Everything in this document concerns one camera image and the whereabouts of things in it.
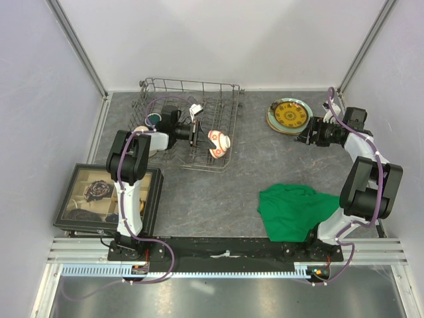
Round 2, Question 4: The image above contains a mint green flower plate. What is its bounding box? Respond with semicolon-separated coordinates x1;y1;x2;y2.
266;98;313;135

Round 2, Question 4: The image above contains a grey wire dish rack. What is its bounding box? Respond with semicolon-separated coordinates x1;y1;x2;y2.
129;78;244;172

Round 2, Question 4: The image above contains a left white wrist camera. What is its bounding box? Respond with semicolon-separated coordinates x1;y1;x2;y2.
189;104;203;122

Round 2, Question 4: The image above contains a white slotted cable duct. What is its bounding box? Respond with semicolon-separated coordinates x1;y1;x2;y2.
62;264;317;279

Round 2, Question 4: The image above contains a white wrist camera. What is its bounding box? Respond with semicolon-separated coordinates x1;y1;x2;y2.
323;102;341;124
189;104;203;122

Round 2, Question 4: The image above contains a yellow patterned plate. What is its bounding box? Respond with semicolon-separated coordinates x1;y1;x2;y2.
274;101;309;129

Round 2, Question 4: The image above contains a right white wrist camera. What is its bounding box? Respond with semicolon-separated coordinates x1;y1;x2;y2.
323;102;341;124

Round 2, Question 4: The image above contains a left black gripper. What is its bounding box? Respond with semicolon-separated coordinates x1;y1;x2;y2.
173;120;215;150

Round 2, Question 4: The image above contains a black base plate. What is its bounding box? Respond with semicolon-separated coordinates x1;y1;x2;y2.
107;237;344;263

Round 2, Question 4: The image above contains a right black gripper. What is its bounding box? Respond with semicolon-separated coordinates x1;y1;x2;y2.
293;116;340;147

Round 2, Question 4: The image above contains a dark green glass cup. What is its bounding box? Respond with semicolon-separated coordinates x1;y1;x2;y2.
146;113;162;125

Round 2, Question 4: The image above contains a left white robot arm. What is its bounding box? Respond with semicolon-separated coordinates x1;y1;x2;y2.
106;104;216;260

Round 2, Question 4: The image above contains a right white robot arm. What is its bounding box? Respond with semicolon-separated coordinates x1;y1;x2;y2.
297;103;403;261

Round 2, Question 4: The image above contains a beige bird plate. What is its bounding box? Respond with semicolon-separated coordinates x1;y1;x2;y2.
267;121;307;136

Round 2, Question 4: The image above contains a beige plastic cup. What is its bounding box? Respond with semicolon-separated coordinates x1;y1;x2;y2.
134;126;157;158

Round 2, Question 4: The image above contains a white red patterned bowl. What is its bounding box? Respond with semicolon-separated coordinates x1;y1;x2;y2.
208;130;231;159

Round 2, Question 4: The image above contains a green cloth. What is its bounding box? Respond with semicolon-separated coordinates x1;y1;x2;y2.
257;184;339;242

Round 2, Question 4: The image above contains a black glass-lid jewelry box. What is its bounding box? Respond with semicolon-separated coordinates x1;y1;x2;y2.
54;164;164;236

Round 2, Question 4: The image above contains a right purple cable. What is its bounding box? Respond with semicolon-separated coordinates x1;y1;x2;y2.
297;87;387;286

